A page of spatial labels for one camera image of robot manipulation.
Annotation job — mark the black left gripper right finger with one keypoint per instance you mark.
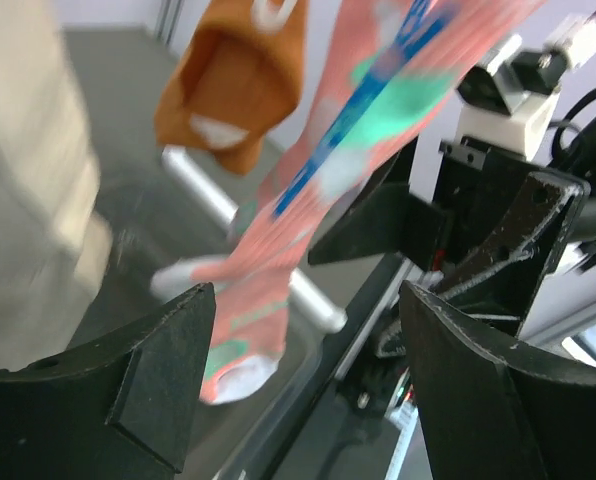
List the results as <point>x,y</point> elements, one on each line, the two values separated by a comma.
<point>492,406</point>

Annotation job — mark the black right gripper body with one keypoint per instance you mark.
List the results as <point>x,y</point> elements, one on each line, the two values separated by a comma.
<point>475,186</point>

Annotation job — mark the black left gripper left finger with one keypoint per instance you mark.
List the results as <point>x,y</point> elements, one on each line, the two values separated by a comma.
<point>118,407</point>

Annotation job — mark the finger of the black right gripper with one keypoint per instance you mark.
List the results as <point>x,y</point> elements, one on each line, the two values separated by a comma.
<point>499,280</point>
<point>387,218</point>

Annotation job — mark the orange beige sock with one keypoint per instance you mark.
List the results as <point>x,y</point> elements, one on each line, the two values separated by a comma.
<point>240,76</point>

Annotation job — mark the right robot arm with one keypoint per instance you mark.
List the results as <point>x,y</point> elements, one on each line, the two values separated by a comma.
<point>577,160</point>

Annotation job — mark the clear plastic bin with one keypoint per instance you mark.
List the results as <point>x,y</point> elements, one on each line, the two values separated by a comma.
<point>154,224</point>

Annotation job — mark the grey beige sock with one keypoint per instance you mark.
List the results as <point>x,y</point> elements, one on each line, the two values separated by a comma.
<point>54,247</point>

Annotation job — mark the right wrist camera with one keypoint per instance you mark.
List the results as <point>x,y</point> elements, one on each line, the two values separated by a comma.
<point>510,95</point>

